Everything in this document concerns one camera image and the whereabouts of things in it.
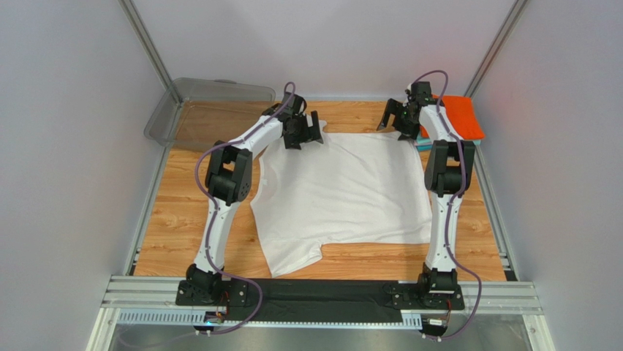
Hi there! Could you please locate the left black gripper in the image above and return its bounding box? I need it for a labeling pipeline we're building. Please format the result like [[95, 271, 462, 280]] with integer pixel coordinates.
[[284, 110, 323, 149]]

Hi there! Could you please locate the white t-shirt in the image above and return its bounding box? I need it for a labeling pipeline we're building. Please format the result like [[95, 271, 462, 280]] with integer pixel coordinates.
[[250, 132, 432, 278]]

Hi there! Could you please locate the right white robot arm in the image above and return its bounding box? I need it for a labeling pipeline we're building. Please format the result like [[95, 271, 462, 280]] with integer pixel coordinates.
[[377, 81, 475, 295]]

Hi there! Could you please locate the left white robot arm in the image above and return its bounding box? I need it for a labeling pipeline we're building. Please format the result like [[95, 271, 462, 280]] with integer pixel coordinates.
[[186, 93, 322, 299]]

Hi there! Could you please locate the orange folded t-shirt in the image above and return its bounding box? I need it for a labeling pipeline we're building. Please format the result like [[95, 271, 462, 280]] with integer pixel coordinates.
[[441, 96, 486, 143]]

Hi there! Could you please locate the clear grey plastic bin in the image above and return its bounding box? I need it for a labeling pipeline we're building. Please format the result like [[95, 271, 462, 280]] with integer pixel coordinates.
[[143, 78, 276, 152]]

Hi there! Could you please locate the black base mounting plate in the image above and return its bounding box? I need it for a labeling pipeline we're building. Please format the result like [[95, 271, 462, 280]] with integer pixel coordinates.
[[175, 279, 465, 323]]

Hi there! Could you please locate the aluminium frame rail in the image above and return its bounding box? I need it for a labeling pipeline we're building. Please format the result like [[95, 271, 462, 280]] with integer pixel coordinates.
[[87, 276, 554, 350]]

